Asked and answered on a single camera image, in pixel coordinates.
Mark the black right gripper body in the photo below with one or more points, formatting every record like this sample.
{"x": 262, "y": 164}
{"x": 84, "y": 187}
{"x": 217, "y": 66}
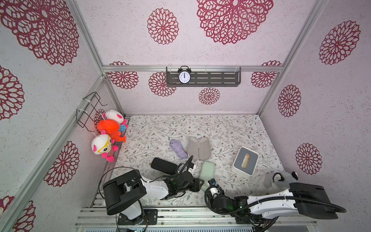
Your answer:
{"x": 211, "y": 184}

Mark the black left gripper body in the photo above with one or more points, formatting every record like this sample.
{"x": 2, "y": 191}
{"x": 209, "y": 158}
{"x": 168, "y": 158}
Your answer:
{"x": 194, "y": 186}

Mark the mint umbrella case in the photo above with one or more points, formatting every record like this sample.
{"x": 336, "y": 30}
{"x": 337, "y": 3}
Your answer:
{"x": 207, "y": 173}

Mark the black umbrella case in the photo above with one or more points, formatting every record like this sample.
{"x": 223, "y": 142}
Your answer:
{"x": 164, "y": 166}

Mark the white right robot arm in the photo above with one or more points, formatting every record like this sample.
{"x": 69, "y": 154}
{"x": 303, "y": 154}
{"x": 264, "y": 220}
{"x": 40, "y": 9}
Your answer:
{"x": 304, "y": 199}

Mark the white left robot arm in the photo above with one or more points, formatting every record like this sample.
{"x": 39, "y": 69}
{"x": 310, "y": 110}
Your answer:
{"x": 122, "y": 194}

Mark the white rimmed grey tray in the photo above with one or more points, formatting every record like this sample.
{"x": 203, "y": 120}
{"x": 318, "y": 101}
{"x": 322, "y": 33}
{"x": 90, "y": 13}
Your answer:
{"x": 236, "y": 166}

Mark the beige roll in tray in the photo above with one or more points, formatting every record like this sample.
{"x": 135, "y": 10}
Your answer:
{"x": 245, "y": 161}

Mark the grey husky plush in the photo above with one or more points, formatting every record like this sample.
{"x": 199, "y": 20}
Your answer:
{"x": 274, "y": 183}

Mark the orange plush whale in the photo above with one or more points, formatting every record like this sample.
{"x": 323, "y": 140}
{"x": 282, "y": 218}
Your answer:
{"x": 111, "y": 128}

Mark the white plush with yellow glasses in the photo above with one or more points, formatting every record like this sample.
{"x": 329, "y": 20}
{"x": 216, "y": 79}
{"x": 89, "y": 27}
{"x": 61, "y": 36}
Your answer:
{"x": 103, "y": 145}

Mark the white pink plush doll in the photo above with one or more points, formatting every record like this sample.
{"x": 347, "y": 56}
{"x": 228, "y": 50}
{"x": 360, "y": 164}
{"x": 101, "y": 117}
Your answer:
{"x": 117, "y": 117}

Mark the black alarm clock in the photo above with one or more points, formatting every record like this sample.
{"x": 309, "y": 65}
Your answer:
{"x": 184, "y": 74}

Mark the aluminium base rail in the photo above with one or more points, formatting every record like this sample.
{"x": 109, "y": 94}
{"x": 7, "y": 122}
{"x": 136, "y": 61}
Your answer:
{"x": 161, "y": 219}

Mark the grey wall shelf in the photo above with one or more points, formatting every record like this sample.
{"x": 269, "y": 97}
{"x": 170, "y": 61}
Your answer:
{"x": 206, "y": 78}

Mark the black wire wall rack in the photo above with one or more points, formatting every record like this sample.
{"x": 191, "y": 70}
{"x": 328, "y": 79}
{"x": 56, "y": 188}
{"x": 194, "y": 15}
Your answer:
{"x": 87, "y": 117}

